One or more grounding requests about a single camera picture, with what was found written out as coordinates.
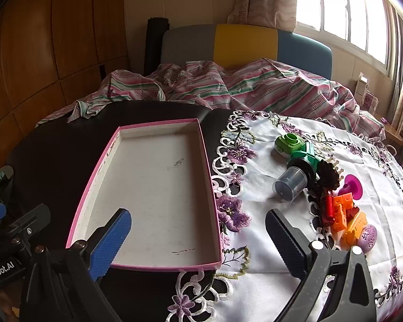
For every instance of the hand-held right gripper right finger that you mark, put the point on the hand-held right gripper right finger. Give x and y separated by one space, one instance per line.
285 241

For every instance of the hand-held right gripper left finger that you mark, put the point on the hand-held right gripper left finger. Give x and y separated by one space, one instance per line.
110 238

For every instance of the shiny red bottle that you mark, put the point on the shiny red bottle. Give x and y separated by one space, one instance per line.
328 209

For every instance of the clear jar with black lid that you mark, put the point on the clear jar with black lid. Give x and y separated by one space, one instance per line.
288 182

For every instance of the orange toy block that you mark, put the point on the orange toy block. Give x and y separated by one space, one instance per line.
341 221
344 203

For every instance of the pink cardboard box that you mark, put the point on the pink cardboard box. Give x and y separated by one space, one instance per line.
154 191

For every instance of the yellow toy block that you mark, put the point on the yellow toy block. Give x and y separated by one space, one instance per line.
354 229

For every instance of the dark red toy block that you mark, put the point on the dark red toy block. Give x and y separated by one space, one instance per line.
354 212

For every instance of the dark brown flower-shaped object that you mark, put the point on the dark brown flower-shaped object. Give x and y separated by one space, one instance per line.
329 176

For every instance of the purple and yellow egg toy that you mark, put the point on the purple and yellow egg toy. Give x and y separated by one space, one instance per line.
367 239

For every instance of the teal green stamp toy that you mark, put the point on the teal green stamp toy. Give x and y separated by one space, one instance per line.
305 157

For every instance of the magenta suction cup toy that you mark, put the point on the magenta suction cup toy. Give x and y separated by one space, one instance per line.
351 184

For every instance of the light green round toy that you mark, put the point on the light green round toy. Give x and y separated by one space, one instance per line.
287 146

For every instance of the white embroidered floral tablecloth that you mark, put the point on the white embroidered floral tablecloth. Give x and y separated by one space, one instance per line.
255 261

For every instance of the wooden nightstand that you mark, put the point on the wooden nightstand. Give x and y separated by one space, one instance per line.
394 136

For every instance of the pink striped blanket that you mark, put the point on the pink striped blanket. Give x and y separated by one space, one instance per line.
255 87

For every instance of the wooden wardrobe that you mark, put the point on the wooden wardrobe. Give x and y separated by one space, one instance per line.
37 57

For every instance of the pink patterned small box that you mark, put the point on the pink patterned small box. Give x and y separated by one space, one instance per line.
369 102

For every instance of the white carton box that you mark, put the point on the white carton box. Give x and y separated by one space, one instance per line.
362 87

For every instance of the grey yellow blue headboard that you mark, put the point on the grey yellow blue headboard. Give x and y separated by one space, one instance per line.
245 43

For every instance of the bright barred window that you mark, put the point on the bright barred window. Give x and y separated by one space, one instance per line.
332 3

